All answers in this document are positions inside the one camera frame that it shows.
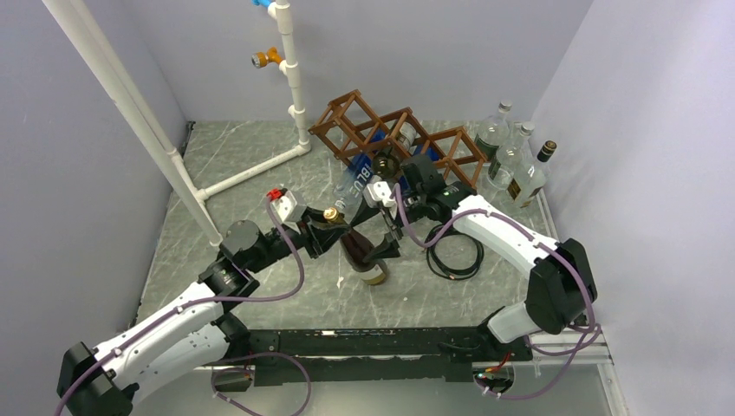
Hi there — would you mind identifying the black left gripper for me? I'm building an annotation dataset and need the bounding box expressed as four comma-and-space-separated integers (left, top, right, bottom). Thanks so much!
247, 205, 350, 273

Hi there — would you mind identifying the dark red wine bottle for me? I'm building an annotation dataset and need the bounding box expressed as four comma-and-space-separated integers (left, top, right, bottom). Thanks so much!
340, 228, 387, 286

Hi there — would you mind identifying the blue labelled clear bottle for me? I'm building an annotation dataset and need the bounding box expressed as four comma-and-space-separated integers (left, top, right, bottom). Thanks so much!
333, 153, 381, 217

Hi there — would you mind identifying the green wine bottle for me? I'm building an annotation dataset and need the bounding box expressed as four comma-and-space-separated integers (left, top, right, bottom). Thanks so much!
371, 146, 402, 181

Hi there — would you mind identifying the clear white labelled bottle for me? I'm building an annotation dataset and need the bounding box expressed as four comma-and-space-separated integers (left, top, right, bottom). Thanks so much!
488, 121, 536, 190

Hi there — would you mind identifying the round clear glass bottle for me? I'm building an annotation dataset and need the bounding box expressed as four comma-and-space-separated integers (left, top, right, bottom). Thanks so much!
474, 100, 513, 162

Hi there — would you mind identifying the black labelled whisky bottle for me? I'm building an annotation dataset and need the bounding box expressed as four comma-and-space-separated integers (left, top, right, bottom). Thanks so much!
507, 140, 557, 208

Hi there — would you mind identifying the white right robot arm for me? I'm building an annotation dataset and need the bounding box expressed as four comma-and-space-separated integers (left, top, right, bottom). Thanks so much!
349, 155, 597, 360

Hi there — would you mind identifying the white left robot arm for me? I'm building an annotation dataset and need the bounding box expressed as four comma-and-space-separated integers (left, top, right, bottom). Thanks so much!
55, 204, 351, 415

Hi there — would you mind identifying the brown wooden wine rack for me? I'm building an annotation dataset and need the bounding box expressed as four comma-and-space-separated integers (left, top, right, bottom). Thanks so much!
308, 89, 486, 190

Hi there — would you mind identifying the orange pipe fitting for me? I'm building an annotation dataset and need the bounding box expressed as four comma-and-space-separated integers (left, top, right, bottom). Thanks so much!
251, 47, 284, 68

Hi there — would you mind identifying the blue pipe fitting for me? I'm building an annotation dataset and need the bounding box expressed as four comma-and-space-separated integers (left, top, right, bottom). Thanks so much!
251, 0, 273, 8

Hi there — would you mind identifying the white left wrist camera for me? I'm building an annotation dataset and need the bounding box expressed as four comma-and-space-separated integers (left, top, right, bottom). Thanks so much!
267, 188, 308, 223

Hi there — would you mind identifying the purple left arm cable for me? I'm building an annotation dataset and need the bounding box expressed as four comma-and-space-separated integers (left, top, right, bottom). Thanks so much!
54, 200, 312, 416

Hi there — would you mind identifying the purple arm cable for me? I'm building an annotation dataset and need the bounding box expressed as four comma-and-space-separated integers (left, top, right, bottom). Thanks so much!
54, 200, 312, 416
393, 183, 603, 402

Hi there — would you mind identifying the coiled black cable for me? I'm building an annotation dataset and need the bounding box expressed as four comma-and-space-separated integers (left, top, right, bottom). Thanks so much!
425, 224, 485, 282

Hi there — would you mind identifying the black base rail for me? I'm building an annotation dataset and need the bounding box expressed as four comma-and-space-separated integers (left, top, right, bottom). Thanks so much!
215, 326, 533, 387

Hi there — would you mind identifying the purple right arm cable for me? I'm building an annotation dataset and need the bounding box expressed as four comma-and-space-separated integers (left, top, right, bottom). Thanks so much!
393, 183, 603, 402

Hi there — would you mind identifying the white pvc pipe frame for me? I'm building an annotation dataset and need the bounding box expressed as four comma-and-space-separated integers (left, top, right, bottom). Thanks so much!
44, 1, 312, 246

